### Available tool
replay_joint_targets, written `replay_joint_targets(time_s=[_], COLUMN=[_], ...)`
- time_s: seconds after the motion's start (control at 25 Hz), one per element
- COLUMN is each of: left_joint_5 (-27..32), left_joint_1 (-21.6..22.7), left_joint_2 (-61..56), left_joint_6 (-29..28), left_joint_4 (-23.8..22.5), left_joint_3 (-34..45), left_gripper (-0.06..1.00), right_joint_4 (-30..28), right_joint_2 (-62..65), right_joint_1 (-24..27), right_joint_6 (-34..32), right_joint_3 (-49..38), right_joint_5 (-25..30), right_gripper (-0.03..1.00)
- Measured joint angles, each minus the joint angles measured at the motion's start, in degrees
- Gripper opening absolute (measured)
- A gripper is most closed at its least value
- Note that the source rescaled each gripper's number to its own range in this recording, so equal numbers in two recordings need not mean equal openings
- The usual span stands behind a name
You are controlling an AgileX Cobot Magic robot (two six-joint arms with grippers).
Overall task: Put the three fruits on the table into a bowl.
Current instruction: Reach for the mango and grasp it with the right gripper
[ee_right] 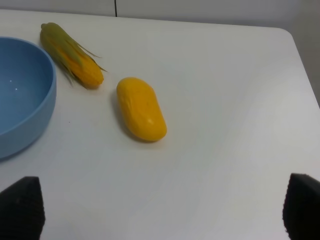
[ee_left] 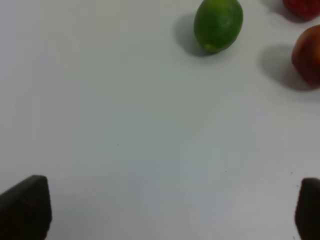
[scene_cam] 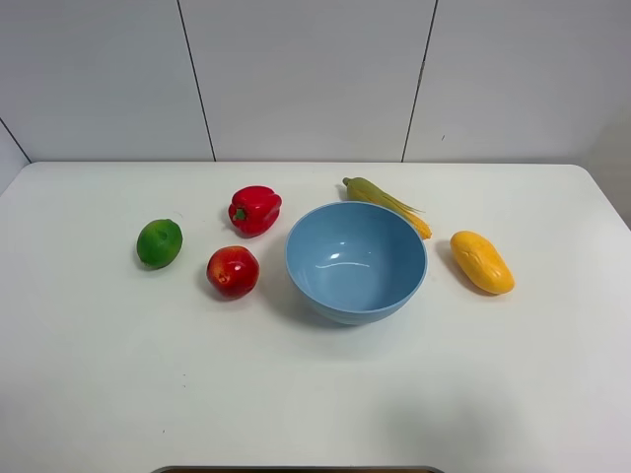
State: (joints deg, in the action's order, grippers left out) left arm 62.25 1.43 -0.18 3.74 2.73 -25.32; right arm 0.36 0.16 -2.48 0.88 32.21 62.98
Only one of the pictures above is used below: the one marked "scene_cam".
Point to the red apple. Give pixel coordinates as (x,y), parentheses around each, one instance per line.
(233,271)

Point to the green lime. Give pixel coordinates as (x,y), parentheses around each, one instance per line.
(159,243)

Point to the yellow mango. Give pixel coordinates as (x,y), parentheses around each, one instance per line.
(480,261)

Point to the blue plastic bowl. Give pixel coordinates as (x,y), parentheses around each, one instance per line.
(355,263)

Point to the corn cob with husk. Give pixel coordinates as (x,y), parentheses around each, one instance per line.
(361,189)

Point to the red bell pepper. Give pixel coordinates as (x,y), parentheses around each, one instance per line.
(254,209)

